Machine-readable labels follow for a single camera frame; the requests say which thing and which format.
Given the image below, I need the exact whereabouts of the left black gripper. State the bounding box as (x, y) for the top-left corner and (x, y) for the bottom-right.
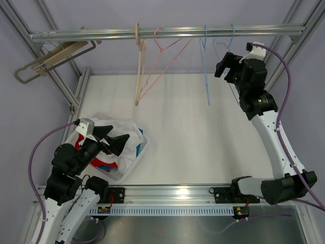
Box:
(73, 126), (129, 175)

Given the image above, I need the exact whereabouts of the white t shirt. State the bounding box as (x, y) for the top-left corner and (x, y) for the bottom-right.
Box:
(66, 118), (143, 176)

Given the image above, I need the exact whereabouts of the blue wire hanger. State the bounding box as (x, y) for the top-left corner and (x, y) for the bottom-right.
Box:
(212, 24), (240, 105)

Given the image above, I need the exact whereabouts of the light blue hanger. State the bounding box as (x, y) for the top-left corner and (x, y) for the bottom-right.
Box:
(199, 26), (210, 106)

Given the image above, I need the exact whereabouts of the red t shirt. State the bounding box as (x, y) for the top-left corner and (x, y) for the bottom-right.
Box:
(74, 133), (118, 172)

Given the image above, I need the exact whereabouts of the blue t shirt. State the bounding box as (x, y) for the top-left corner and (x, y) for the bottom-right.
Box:
(96, 129), (145, 175)

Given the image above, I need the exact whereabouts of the pink hanger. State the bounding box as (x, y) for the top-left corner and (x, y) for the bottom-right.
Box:
(140, 26), (193, 100)

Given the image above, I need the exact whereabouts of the beige plastic hanger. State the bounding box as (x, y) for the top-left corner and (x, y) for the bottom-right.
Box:
(135, 23), (146, 106)

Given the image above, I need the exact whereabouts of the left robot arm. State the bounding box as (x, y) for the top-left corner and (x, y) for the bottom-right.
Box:
(28, 119), (129, 243)

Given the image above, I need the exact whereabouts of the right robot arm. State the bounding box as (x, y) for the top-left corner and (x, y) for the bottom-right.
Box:
(214, 52), (317, 205)

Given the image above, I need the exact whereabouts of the beige empty hanger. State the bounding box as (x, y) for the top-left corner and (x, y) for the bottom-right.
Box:
(31, 41), (101, 78)

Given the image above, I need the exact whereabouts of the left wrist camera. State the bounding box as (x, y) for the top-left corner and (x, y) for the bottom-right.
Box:
(75, 118), (95, 140)

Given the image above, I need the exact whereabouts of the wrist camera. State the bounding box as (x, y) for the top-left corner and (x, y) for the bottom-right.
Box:
(239, 41), (266, 64)
(75, 118), (95, 140)

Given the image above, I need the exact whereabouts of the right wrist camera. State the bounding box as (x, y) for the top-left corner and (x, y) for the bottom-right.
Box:
(239, 41), (266, 64)

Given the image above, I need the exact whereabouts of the left aluminium frame post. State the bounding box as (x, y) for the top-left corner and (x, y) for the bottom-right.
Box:
(0, 0), (91, 158)

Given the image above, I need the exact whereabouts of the aluminium frame post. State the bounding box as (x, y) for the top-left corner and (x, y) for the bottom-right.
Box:
(0, 0), (91, 158)
(243, 0), (325, 158)

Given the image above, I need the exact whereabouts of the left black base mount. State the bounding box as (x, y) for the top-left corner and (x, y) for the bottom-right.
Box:
(98, 187), (125, 204)

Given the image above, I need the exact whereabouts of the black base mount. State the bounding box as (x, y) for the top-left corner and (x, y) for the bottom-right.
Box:
(209, 186), (260, 204)
(98, 187), (125, 204)

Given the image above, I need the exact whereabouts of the aluminium hanging rail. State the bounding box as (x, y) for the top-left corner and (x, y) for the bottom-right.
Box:
(28, 24), (306, 43)

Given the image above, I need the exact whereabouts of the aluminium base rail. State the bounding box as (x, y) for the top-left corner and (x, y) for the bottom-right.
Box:
(31, 184), (309, 206)

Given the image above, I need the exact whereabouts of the white cable duct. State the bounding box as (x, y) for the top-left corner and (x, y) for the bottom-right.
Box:
(86, 205), (235, 217)

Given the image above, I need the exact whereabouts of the right aluminium frame post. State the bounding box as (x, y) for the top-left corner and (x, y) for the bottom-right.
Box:
(243, 0), (325, 158)

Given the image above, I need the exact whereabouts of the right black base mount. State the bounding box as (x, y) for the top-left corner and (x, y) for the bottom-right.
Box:
(209, 186), (260, 204)

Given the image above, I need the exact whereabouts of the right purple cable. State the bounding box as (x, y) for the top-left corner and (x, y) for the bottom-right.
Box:
(250, 43), (325, 211)

